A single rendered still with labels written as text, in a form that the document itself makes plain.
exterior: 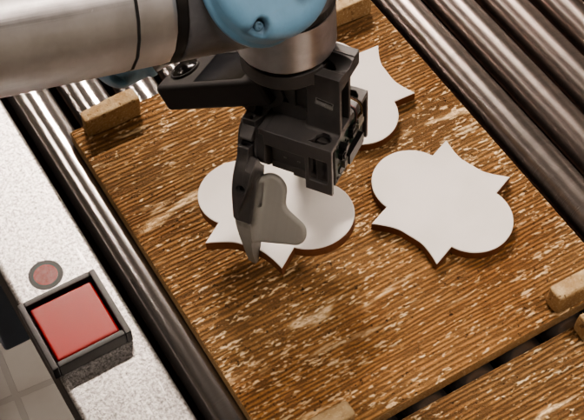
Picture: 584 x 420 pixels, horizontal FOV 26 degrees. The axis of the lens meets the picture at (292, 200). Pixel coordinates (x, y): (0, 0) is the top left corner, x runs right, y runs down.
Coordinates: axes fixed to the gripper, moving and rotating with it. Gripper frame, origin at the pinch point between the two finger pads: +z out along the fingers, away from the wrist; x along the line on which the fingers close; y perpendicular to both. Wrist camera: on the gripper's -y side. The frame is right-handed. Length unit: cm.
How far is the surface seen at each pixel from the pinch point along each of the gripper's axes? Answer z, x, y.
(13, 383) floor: 96, 17, -62
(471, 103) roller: 9.5, 26.9, 8.7
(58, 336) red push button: 7.6, -15.4, -14.1
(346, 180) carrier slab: 6.9, 10.4, 2.1
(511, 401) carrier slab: 9.0, -4.8, 23.9
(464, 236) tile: 6.7, 8.4, 14.6
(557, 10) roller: 8.7, 42.6, 12.6
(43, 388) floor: 97, 18, -57
